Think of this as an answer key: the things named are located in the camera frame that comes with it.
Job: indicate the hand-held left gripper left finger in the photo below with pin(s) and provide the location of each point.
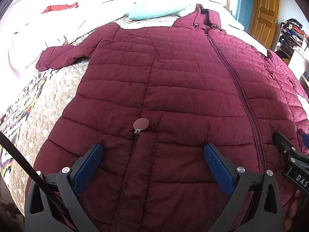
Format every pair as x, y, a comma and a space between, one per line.
88, 168

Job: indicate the red cloth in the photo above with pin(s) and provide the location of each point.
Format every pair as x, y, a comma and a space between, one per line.
60, 7

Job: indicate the cluttered clothes shelf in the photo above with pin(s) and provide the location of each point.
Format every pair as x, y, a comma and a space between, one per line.
293, 32

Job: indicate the white media cabinet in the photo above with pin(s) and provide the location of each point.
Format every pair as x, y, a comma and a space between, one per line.
299, 60

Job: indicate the wooden door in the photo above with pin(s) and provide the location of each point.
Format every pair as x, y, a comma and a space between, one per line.
264, 9

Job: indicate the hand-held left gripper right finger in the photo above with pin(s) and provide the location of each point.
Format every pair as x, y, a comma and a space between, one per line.
217, 169

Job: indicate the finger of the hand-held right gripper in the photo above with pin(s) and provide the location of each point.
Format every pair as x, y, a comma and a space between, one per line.
306, 142
287, 147

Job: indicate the patterned quilted bedspread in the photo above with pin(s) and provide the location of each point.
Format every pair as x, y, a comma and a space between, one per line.
48, 96

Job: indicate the pink white comforter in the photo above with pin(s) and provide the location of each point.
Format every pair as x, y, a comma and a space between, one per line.
29, 33

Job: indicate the teal pillow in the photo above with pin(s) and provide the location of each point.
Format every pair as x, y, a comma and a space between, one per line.
157, 11

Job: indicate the person's right hand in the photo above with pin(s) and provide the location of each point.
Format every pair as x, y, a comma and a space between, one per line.
295, 205

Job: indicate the maroon puffer jacket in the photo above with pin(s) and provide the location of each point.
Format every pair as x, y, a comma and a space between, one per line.
181, 89

